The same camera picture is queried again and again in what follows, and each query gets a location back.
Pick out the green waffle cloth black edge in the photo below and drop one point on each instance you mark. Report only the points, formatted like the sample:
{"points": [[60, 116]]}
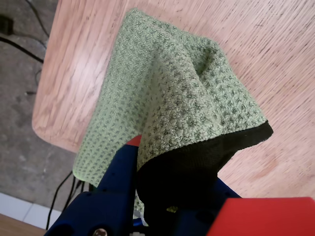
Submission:
{"points": [[172, 98]]}

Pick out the small black box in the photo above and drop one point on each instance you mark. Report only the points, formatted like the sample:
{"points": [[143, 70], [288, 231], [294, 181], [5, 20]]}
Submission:
{"points": [[5, 24]]}

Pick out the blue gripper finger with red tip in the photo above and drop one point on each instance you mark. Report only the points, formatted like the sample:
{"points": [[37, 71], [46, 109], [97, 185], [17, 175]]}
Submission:
{"points": [[113, 196], [225, 189]]}

